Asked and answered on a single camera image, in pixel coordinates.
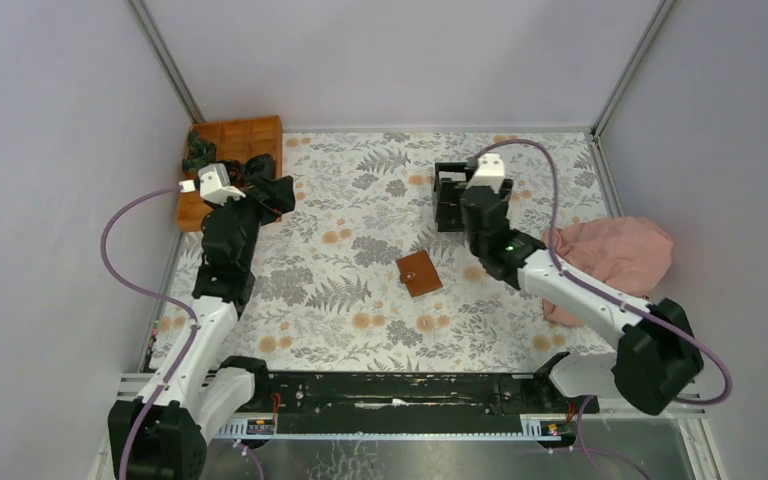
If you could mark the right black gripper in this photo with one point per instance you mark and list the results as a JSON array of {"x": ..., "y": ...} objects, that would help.
[{"x": 506, "y": 191}]

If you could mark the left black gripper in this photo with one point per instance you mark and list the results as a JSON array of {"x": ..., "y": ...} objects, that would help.
[{"x": 281, "y": 197}]

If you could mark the brown leather card holder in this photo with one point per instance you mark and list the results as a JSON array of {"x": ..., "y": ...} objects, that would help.
[{"x": 418, "y": 274}]

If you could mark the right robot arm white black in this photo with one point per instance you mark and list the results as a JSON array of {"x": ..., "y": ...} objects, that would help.
[{"x": 652, "y": 358}]

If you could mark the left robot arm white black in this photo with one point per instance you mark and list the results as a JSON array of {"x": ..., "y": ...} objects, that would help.
[{"x": 163, "y": 433}]

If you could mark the black card box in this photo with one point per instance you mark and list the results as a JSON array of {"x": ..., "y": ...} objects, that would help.
[{"x": 450, "y": 181}]

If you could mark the black rolled sock right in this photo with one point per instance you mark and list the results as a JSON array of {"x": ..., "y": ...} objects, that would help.
[{"x": 263, "y": 165}]

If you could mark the floral patterned table mat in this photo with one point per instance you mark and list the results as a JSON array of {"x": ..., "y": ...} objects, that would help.
[{"x": 328, "y": 296}]

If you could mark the pink crumpled cloth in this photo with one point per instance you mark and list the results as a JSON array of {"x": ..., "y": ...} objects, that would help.
[{"x": 630, "y": 254}]

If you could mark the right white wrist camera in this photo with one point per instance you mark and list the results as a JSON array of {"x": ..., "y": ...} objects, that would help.
[{"x": 488, "y": 170}]

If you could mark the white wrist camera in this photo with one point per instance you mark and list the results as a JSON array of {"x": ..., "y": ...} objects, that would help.
[
  {"x": 213, "y": 185},
  {"x": 488, "y": 170}
]

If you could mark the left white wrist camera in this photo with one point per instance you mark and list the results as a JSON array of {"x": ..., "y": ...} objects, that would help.
[{"x": 213, "y": 185}]

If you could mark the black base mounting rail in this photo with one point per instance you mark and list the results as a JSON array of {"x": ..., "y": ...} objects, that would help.
[{"x": 326, "y": 405}]

